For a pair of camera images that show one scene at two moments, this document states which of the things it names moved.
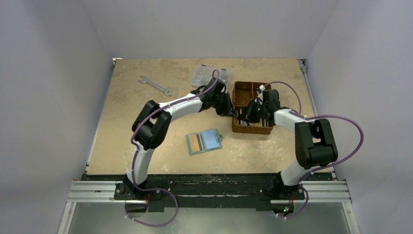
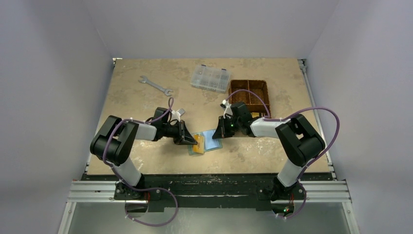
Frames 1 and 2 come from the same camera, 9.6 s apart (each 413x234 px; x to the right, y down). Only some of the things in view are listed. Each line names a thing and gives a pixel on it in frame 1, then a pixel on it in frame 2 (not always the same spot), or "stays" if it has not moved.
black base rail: [160, 191] stays
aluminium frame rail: [334, 191] stays
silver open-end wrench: [144, 80] stays
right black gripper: [253, 110] → [222, 125]
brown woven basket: [243, 92] stays
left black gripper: [228, 109] → [183, 136]
